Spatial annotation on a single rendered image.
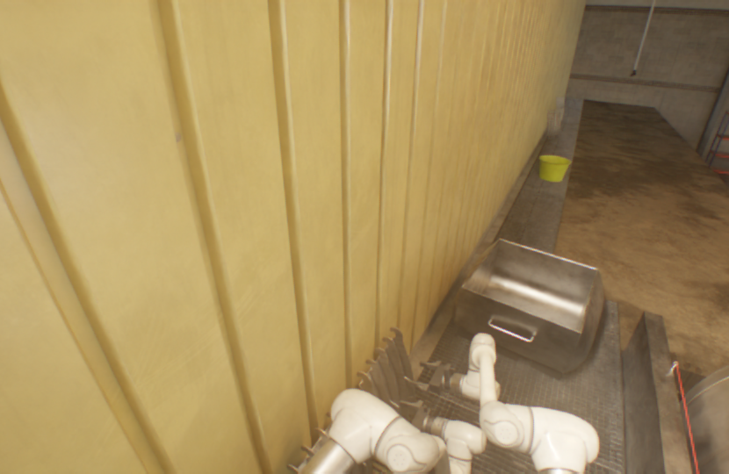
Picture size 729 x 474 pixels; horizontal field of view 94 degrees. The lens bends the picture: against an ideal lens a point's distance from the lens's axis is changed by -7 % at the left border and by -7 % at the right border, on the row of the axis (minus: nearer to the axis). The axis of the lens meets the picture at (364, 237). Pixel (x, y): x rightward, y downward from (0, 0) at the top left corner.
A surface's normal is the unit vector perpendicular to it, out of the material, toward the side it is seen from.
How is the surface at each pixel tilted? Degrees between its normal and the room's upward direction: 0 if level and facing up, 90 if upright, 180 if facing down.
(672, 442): 1
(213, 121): 90
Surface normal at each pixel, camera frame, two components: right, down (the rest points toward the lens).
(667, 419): 0.01, -0.88
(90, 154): 0.87, 0.25
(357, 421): -0.22, -0.70
